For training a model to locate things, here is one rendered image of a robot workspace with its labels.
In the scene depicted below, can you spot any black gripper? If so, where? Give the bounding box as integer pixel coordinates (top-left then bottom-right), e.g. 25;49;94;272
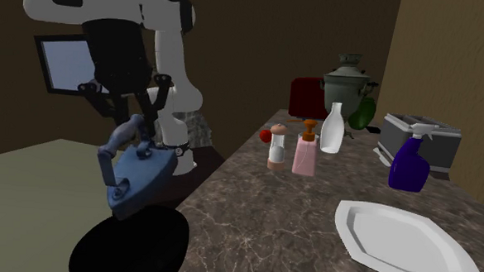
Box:
75;18;175;139

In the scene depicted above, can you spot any blue antique iron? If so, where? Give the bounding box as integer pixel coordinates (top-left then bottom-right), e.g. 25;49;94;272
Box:
94;112;180;223

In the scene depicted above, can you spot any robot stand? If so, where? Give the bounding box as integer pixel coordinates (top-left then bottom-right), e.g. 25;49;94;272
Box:
149;109;229;211

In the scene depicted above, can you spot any black round pan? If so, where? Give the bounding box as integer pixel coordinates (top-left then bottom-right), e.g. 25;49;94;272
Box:
68;202;191;272

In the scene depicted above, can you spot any clear pepper mill brown cap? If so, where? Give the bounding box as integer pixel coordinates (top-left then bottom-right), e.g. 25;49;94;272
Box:
266;123;290;172

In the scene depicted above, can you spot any dark red toaster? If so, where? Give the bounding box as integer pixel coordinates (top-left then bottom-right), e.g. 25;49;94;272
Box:
287;75;331;121

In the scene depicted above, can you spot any pink soap dispenser orange pump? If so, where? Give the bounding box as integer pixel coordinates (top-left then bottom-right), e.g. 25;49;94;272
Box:
291;118;321;178

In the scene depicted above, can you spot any white bottle vase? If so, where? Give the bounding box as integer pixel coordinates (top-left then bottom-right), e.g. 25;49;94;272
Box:
319;101;347;155

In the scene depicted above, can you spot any grey green samovar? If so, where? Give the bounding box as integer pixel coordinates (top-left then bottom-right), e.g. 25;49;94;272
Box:
316;52;381;141

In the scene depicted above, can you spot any green bell pepper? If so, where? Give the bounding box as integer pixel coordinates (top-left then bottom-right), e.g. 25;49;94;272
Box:
347;96;378;131

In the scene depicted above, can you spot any blue spray bottle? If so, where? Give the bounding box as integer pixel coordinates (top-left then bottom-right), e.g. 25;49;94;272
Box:
387;122;441;195

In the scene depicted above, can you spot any white oval plate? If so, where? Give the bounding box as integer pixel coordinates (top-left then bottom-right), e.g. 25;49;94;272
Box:
333;199;484;272

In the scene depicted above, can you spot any grey toaster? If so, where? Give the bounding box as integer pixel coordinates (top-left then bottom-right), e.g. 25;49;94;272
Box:
371;112;464;174

